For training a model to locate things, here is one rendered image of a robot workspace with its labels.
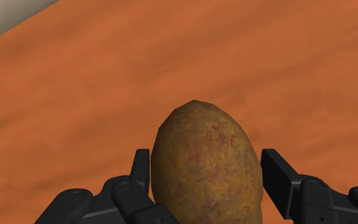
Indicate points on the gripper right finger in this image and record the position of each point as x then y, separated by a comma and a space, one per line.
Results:
305, 195

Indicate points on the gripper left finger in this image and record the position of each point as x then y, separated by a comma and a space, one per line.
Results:
126, 195

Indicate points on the brown potato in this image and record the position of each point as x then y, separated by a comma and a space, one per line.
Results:
206, 167

